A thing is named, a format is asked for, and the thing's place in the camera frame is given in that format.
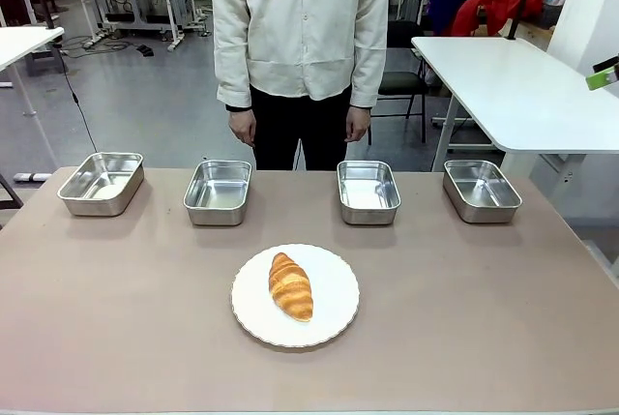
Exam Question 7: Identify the golden brown croissant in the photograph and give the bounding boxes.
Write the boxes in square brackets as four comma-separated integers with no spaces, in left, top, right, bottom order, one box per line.
[268,252,314,323]

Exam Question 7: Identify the person's left forearm cream sleeve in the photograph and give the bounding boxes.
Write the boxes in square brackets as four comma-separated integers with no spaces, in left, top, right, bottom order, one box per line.
[348,22,390,110]

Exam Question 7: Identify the person's right forearm cream sleeve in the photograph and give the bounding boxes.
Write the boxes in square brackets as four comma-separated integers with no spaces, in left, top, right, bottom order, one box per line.
[213,22,255,113]

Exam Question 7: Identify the rectangular steel container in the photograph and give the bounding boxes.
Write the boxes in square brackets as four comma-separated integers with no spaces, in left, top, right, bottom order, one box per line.
[442,159,523,224]
[336,160,402,226]
[56,152,146,218]
[183,159,253,227]

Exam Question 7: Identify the person's left hand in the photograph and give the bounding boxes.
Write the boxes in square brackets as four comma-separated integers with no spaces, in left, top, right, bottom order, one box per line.
[343,105,373,144]

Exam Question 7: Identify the person's right hand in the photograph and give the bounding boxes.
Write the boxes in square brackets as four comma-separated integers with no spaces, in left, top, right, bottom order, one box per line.
[227,108,257,148]

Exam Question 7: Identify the large white side table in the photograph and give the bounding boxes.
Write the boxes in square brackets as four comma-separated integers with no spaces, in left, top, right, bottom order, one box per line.
[410,36,619,174]

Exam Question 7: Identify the black folding chair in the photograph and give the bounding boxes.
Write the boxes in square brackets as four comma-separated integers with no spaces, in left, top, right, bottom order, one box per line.
[367,19,429,146]

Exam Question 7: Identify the person's cream button shirt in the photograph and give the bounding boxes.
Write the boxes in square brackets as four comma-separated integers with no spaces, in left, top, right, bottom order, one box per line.
[208,0,396,109]

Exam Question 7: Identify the person's black trousers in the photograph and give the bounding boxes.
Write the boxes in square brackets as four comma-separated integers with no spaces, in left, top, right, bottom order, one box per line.
[250,84,353,172]

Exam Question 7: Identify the white scalloped plate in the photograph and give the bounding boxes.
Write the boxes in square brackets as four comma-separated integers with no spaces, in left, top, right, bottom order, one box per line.
[230,243,361,349]

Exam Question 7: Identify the brown table leg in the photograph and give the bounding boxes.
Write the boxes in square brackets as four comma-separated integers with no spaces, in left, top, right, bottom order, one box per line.
[0,171,24,212]

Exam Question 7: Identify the thin black hanging cable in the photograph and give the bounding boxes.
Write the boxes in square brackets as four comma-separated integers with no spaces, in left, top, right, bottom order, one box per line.
[56,44,100,154]

